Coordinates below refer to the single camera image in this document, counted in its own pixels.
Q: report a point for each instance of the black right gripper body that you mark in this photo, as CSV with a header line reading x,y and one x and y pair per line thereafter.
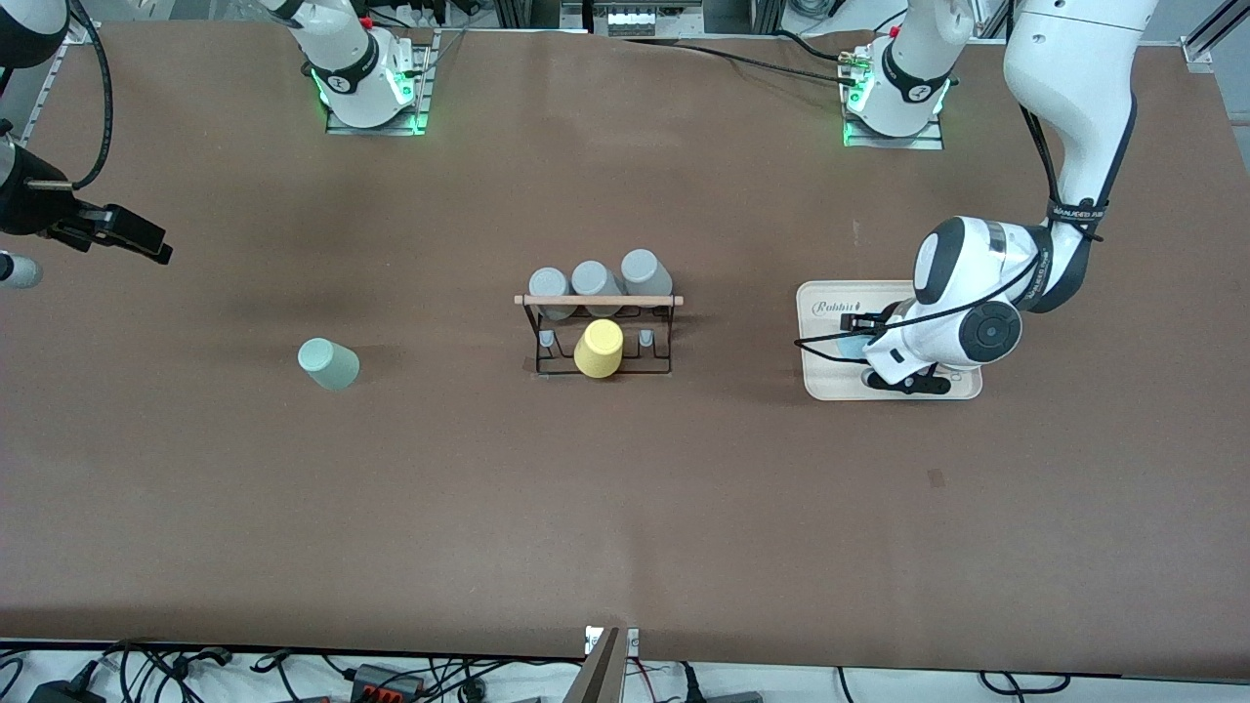
x,y
27,207

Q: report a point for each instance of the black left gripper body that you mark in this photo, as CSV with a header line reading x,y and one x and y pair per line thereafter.
x,y
876,321

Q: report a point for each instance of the light blue cup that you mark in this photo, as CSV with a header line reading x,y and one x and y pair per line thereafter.
x,y
852,348

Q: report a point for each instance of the mint green cup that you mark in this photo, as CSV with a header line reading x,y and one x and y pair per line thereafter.
x,y
332,366

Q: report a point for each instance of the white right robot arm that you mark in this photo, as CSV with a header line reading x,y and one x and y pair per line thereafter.
x,y
342,59

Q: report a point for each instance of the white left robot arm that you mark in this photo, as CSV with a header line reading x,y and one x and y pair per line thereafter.
x,y
1074,59

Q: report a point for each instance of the beige rabbit tray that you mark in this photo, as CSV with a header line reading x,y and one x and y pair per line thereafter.
x,y
830,376

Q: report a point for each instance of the grey cup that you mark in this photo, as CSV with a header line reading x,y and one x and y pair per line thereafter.
x,y
592,277
643,268
549,283

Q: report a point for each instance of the yellow cup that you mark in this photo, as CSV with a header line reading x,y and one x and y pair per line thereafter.
x,y
599,353

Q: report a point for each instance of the white power strip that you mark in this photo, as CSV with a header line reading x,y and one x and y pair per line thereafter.
x,y
630,22

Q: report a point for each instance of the grey box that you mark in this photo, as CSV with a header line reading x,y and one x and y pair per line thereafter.
x,y
730,697

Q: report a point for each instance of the black power adapter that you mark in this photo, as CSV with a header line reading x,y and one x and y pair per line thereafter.
x,y
63,693

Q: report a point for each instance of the grey connector block orange levers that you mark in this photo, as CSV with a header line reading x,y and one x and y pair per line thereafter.
x,y
386,681

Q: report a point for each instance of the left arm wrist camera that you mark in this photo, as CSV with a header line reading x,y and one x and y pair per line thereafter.
x,y
908,382

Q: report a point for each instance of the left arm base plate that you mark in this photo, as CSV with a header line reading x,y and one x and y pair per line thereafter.
x,y
928,144

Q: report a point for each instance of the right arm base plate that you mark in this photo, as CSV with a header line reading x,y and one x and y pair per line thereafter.
x,y
376,130

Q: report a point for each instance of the white mount bracket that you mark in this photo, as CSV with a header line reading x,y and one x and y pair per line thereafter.
x,y
631,641

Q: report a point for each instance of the grey camera mount wedge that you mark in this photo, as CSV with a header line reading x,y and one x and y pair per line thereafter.
x,y
598,679

